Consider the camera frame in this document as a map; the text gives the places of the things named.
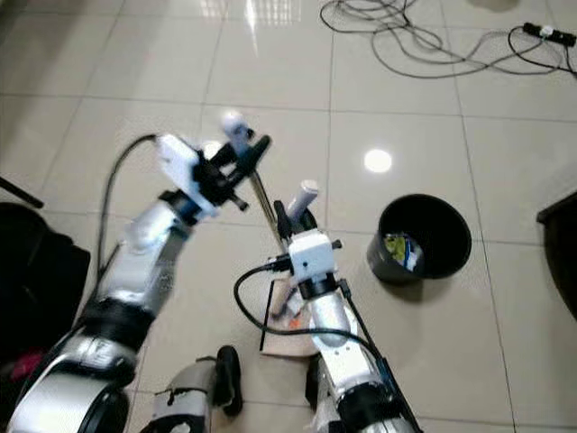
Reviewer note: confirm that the red and black appliance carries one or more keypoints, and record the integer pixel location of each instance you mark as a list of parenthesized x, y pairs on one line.
[(22, 368)]

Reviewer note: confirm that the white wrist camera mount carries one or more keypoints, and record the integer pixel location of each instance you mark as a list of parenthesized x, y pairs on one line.
[(178, 167), (311, 253)]

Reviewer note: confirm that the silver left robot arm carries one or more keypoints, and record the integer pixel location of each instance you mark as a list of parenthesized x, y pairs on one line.
[(140, 262)]

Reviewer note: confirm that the yellow green wrapper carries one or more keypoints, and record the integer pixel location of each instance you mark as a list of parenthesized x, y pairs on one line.
[(395, 244)]

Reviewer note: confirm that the black power strip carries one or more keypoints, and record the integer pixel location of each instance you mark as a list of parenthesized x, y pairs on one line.
[(550, 34)]

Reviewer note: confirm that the thin black rod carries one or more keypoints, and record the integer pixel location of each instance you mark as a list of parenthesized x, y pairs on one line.
[(20, 192)]

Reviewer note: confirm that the blue white packet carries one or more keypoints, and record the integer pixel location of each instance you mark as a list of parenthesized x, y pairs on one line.
[(414, 258)]

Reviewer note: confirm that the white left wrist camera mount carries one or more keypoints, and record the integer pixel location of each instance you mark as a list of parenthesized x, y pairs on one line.
[(178, 167)]

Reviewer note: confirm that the robot left leg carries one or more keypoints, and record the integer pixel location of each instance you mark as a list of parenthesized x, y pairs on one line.
[(198, 392)]

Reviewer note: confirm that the black round waste bin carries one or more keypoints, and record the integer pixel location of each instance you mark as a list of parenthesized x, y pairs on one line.
[(446, 253)]

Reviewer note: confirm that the small orange scrap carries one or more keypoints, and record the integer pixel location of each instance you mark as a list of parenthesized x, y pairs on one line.
[(294, 317)]

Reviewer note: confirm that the black fabric bag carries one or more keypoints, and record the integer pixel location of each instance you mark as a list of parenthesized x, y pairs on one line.
[(36, 280)]

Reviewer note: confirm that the dark furniture piece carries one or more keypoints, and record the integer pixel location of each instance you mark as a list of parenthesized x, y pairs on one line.
[(561, 253)]

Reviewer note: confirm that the robot leg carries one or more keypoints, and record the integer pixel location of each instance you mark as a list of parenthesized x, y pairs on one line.
[(317, 383), (198, 392)]

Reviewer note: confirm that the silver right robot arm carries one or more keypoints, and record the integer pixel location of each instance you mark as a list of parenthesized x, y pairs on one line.
[(334, 325)]

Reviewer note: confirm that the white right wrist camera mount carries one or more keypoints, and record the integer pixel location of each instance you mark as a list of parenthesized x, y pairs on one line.
[(311, 253)]

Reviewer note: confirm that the robot right leg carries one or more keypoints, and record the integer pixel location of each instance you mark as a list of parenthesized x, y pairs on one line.
[(317, 383)]

